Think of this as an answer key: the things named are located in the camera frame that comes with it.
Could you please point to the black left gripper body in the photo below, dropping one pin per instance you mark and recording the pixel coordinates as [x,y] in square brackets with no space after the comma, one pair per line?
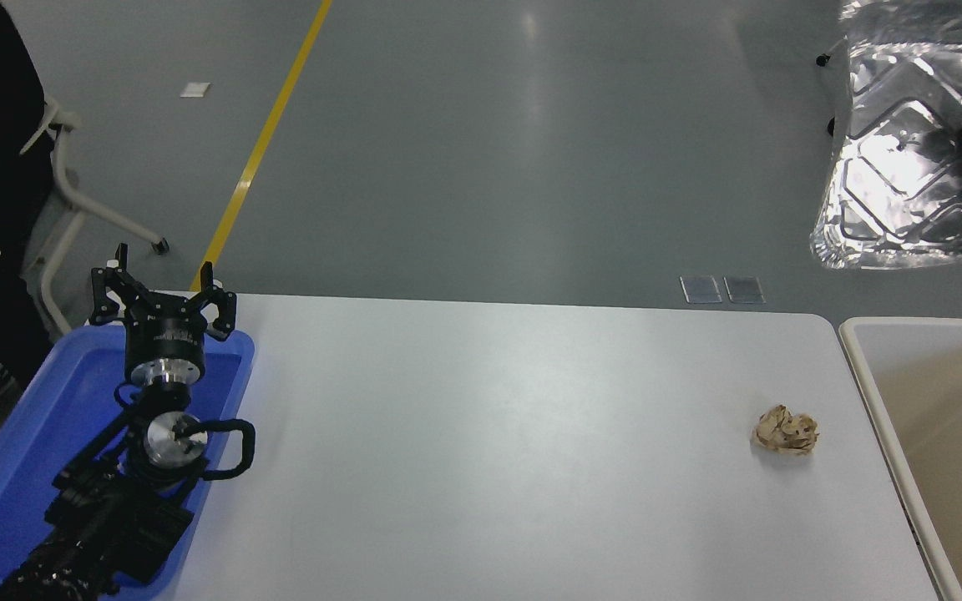
[165,335]

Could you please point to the foil tray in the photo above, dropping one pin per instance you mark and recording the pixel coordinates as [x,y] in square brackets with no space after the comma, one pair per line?
[898,167]

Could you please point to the grey floor plate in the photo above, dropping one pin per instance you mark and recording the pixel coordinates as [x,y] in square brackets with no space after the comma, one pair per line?
[701,289]
[744,289]

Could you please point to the blue plastic tray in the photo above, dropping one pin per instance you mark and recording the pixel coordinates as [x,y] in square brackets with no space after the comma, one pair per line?
[38,434]

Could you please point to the white floor tag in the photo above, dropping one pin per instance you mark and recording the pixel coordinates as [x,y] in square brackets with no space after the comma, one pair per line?
[194,90]

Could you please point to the large pale bin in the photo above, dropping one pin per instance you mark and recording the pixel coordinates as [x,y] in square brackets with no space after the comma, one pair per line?
[957,451]

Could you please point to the crumpled tan paper ball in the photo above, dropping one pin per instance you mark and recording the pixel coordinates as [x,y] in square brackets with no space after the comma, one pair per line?
[785,430]

